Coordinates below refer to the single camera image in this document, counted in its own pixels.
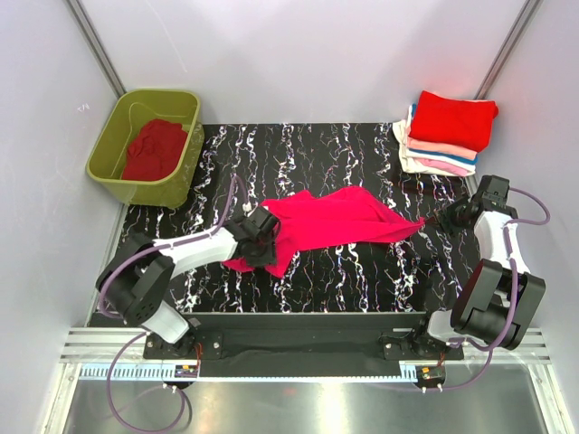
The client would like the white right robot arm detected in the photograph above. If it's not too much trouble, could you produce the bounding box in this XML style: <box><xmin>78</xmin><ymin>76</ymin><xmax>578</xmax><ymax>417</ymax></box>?
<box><xmin>408</xmin><ymin>175</ymin><xmax>551</xmax><ymax>359</ymax></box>

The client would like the left orange connector box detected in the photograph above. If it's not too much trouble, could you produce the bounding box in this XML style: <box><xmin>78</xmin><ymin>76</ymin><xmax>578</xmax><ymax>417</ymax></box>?
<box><xmin>175</xmin><ymin>364</ymin><xmax>199</xmax><ymax>378</ymax></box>

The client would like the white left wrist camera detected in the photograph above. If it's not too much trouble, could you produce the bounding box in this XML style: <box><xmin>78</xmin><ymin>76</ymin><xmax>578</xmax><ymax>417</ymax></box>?
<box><xmin>242</xmin><ymin>203</ymin><xmax>253</xmax><ymax>215</ymax></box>

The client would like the right corner aluminium post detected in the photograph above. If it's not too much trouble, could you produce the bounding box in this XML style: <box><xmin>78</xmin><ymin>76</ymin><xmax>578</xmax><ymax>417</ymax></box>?
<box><xmin>474</xmin><ymin>0</ymin><xmax>543</xmax><ymax>100</ymax></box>

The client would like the red folded t-shirt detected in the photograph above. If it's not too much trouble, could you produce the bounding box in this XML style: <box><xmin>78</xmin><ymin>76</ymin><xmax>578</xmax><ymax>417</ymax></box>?
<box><xmin>410</xmin><ymin>90</ymin><xmax>499</xmax><ymax>153</ymax></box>

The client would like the aluminium extrusion rail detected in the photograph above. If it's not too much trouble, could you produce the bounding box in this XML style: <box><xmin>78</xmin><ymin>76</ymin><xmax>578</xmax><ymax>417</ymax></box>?
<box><xmin>59</xmin><ymin>327</ymin><xmax>554</xmax><ymax>365</ymax></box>

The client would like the orange connector box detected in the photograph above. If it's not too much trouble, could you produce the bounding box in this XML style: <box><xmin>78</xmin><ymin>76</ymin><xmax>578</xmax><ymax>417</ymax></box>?
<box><xmin>418</xmin><ymin>365</ymin><xmax>446</xmax><ymax>382</ymax></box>
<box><xmin>175</xmin><ymin>364</ymin><xmax>199</xmax><ymax>378</ymax></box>

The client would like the olive green plastic bin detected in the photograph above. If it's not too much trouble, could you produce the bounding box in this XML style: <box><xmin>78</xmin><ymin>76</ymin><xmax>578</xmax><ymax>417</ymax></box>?
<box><xmin>86</xmin><ymin>89</ymin><xmax>204</xmax><ymax>209</ymax></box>

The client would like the right orange connector box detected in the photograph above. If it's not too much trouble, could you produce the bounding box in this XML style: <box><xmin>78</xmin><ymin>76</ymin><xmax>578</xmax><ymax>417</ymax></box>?
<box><xmin>418</xmin><ymin>365</ymin><xmax>446</xmax><ymax>382</ymax></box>

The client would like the white slotted cable duct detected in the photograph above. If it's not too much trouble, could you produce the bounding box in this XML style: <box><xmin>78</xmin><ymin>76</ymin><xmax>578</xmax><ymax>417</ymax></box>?
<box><xmin>80</xmin><ymin>363</ymin><xmax>418</xmax><ymax>384</ymax></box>

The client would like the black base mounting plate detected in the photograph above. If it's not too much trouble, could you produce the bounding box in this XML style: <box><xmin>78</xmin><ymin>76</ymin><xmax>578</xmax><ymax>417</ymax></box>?
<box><xmin>144</xmin><ymin>313</ymin><xmax>463</xmax><ymax>382</ymax></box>

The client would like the dark red crumpled shirt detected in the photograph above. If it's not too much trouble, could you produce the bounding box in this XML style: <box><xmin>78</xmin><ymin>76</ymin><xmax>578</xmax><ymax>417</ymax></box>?
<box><xmin>121</xmin><ymin>119</ymin><xmax>188</xmax><ymax>182</ymax></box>

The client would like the corner aluminium post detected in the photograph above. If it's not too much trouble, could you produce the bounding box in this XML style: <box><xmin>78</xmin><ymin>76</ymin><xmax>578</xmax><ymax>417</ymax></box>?
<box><xmin>64</xmin><ymin>0</ymin><xmax>127</xmax><ymax>99</ymax></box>
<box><xmin>474</xmin><ymin>0</ymin><xmax>543</xmax><ymax>100</ymax></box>

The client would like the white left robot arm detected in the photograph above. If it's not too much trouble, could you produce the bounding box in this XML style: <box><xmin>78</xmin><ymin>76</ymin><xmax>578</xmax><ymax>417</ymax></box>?
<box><xmin>96</xmin><ymin>206</ymin><xmax>281</xmax><ymax>358</ymax></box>

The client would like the left corner aluminium post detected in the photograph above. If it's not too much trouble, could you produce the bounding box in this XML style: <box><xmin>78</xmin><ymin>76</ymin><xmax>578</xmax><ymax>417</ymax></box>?
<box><xmin>64</xmin><ymin>0</ymin><xmax>127</xmax><ymax>99</ymax></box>

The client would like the bright pink t-shirt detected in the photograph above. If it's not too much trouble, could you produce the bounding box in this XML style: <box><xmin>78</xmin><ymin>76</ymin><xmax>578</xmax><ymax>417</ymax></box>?
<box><xmin>223</xmin><ymin>184</ymin><xmax>427</xmax><ymax>278</ymax></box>

